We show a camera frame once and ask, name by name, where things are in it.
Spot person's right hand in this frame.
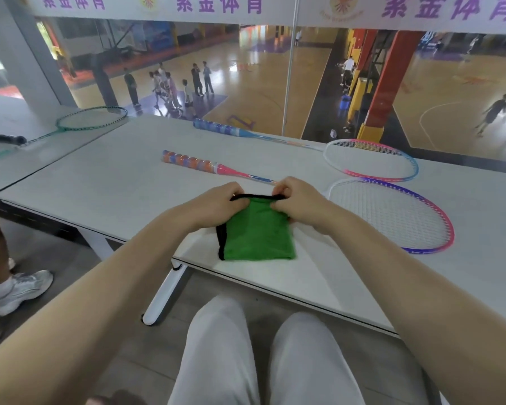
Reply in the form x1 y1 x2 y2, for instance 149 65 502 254
271 176 343 236

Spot white table leg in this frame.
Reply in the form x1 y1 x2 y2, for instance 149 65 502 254
76 226 115 262
142 260 189 327

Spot person's right forearm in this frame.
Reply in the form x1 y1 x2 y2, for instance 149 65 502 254
320 208 506 405

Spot pink blue badminton racket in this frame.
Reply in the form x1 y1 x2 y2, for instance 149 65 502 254
192 117 420 183

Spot group of distant people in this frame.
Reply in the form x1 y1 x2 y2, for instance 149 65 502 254
123 29 506 138

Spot white banner with purple print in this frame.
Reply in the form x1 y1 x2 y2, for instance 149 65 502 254
23 0 506 37

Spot dark hoop post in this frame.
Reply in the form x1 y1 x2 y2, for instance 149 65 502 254
89 52 120 108

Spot person's left forearm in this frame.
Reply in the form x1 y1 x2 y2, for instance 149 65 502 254
0 208 199 405

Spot yellow padded post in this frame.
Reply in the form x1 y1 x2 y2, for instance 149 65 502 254
347 78 374 123

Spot green black cleaning cloth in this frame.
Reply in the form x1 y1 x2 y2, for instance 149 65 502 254
215 193 297 262

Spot red pillar with yellow base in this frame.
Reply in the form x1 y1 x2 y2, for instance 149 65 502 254
356 30 426 144

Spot person's white trousers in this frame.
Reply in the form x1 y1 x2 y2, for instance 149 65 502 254
168 295 367 405

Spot metal window mullion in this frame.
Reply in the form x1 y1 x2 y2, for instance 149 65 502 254
281 0 301 137

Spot purple pink badminton racket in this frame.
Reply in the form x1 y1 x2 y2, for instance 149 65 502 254
161 149 456 255

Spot person's left hand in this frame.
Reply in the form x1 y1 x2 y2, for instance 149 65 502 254
180 181 251 232

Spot white shoe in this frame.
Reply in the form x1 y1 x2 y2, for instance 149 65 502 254
0 269 55 318

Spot green badminton racket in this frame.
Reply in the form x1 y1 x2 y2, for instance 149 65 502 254
0 106 129 168

